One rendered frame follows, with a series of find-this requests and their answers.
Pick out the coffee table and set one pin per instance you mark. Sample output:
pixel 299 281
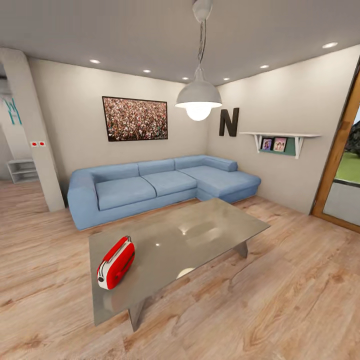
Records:
pixel 168 247

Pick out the room light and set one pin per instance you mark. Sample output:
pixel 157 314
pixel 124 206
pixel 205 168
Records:
pixel 200 90

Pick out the decorative sign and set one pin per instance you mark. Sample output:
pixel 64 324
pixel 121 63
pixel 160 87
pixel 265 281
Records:
pixel 231 126

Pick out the sofa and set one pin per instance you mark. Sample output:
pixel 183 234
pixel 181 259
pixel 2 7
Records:
pixel 98 196

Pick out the radio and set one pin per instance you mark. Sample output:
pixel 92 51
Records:
pixel 116 263

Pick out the shelf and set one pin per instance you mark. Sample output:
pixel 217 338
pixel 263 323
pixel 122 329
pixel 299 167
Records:
pixel 293 146

